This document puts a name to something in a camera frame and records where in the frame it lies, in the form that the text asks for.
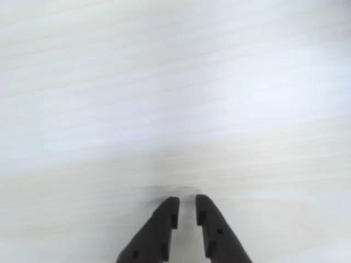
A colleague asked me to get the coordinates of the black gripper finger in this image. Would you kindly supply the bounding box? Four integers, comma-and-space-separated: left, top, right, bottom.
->
115, 197, 180, 263
195, 194, 253, 263

